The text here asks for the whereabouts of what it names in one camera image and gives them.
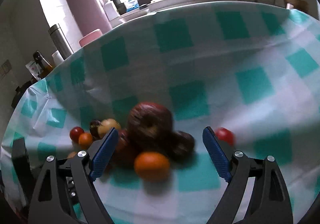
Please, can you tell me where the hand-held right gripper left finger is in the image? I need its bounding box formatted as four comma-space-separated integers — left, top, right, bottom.
27, 127, 119, 224

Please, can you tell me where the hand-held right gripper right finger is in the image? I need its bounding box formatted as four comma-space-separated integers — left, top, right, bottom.
202, 126, 293, 224

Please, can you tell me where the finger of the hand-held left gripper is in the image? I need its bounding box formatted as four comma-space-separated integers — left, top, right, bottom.
11, 137, 32, 211

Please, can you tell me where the large red tomato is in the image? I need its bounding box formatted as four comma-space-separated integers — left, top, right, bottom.
112, 129, 141, 167

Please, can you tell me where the small red tomato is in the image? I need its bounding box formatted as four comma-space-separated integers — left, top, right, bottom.
70, 127, 85, 142
214, 127, 235, 146

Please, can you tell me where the orange tangerine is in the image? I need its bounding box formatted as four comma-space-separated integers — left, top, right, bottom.
78, 133, 94, 149
134, 152, 171, 181

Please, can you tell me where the yellow round fruit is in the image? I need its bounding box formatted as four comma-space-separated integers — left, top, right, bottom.
98, 119, 118, 138

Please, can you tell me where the small dark round fruit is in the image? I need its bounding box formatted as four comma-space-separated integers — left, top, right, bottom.
89, 120, 102, 138

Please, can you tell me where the large dark purple fruit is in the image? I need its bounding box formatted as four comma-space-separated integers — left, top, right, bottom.
171, 131, 195, 162

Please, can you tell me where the large red apple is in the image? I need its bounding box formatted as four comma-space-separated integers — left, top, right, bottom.
127, 102, 174, 152

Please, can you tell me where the black pot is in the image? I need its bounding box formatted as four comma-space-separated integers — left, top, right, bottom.
11, 84, 32, 109

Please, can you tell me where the white packet red label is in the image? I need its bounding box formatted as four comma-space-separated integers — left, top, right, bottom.
25, 61, 40, 81

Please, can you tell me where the green white checkered tablecloth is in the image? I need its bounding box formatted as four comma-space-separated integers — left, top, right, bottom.
0, 1, 320, 224

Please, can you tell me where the dark glass bottle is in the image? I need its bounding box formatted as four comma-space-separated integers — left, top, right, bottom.
33, 51, 54, 80

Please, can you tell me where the small white jar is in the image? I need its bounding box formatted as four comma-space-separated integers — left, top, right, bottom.
52, 51, 64, 65

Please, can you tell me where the pink cup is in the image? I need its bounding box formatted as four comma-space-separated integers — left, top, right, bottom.
79, 29, 103, 48

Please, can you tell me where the steel vacuum flask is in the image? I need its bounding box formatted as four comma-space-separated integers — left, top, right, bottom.
48, 23, 74, 60

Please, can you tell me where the white carton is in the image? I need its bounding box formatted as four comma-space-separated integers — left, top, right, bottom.
103, 1, 120, 21

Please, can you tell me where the pink thermos bottle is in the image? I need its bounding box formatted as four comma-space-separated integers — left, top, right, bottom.
66, 0, 113, 42

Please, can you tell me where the blue tissue pack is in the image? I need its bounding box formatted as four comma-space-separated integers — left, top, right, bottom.
124, 0, 139, 12

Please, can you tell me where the brown basket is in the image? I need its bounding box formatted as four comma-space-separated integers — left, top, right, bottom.
284, 0, 310, 14

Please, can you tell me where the wall socket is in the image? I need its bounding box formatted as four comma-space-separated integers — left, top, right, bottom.
0, 59, 12, 80

